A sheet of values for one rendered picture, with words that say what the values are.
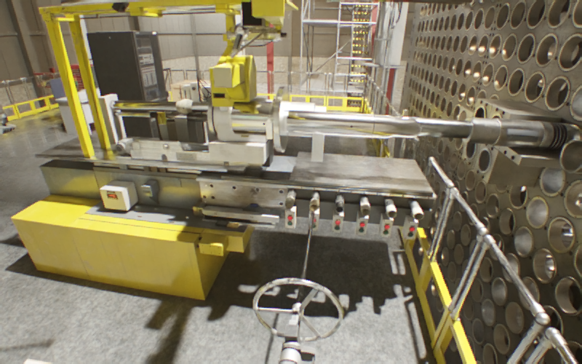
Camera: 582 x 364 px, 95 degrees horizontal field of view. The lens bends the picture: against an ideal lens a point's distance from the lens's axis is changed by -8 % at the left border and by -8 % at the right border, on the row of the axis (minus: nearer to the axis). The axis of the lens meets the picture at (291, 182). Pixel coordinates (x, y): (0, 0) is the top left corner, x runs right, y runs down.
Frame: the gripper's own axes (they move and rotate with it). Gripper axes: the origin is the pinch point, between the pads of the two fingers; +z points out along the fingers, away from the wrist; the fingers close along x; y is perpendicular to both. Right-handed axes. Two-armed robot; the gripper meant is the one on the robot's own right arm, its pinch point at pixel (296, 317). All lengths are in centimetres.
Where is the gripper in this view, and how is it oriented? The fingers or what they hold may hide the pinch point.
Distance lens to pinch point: 130.1
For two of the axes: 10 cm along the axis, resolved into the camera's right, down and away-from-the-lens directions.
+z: 1.5, -4.5, 8.8
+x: 0.8, 8.9, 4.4
